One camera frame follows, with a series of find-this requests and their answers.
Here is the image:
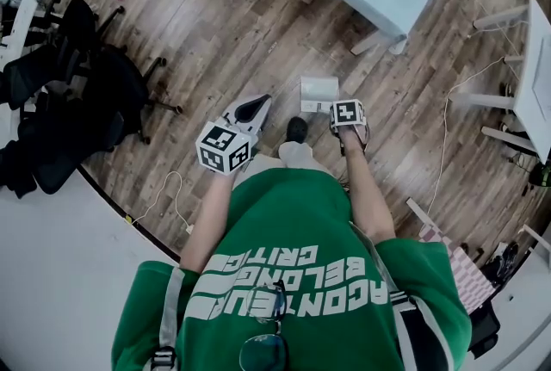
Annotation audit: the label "black office chair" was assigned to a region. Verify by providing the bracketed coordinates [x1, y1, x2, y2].
[85, 44, 184, 146]
[0, 102, 126, 201]
[0, 44, 65, 112]
[55, 0, 126, 60]

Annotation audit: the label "pink checkered cloth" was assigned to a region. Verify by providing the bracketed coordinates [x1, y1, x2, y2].
[419, 222, 496, 314]

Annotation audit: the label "black shoe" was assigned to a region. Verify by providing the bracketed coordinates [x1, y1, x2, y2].
[286, 115, 309, 145]

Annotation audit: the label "white table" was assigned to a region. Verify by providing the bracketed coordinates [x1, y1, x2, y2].
[447, 0, 551, 166]

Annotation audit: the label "green printed shirt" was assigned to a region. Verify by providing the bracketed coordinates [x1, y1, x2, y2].
[109, 169, 473, 371]

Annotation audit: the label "person's right forearm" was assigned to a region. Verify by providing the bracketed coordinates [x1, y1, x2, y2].
[342, 130, 397, 245]

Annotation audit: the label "white dustpan with wooden handle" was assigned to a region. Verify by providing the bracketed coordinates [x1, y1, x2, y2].
[299, 75, 341, 114]

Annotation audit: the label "dark-rimmed glasses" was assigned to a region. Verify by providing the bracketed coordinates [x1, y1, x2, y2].
[238, 281, 289, 371]

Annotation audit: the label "white cable with adapter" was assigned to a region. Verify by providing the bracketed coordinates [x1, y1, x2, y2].
[128, 170, 195, 235]

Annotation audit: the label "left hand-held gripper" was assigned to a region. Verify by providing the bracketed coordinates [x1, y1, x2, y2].
[195, 94, 273, 176]

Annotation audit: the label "white trousers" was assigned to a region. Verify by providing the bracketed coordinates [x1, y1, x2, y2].
[247, 140, 337, 189]

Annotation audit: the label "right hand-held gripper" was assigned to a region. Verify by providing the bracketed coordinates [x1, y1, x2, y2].
[329, 100, 370, 155]

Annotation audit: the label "black bag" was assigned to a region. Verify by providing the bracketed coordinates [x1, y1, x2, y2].
[467, 300, 503, 360]

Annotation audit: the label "white desk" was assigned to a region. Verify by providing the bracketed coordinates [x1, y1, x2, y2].
[0, 0, 40, 60]

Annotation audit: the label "person's left forearm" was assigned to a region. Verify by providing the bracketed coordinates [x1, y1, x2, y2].
[178, 170, 236, 275]

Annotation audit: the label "long white floor cable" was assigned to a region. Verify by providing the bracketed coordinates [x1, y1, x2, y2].
[425, 0, 524, 224]

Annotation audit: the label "gray backpack strap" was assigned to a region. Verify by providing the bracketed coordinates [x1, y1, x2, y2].
[349, 222, 451, 371]
[150, 268, 186, 371]

